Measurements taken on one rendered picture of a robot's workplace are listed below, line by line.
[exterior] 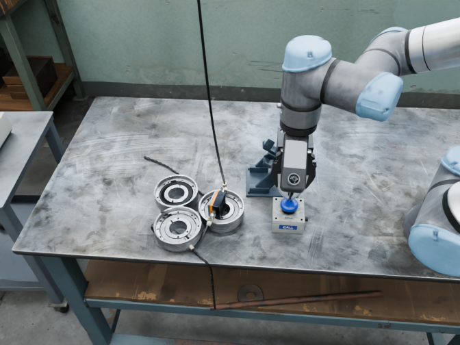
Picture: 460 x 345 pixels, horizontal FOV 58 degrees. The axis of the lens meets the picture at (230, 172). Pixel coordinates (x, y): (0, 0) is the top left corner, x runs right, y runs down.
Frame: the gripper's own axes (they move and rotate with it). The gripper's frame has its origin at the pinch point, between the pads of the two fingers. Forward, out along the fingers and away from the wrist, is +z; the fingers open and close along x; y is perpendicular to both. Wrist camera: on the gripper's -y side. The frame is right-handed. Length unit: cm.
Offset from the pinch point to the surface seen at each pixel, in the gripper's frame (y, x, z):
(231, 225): -4.4, 12.6, 5.3
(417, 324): -10, -35, 35
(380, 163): 21.2, -24.8, 8.2
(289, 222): -3.6, -0.2, 4.1
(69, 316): 9, 80, 88
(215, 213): -3.1, 16.0, 2.9
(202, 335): 6, 25, 88
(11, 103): 117, 146, 64
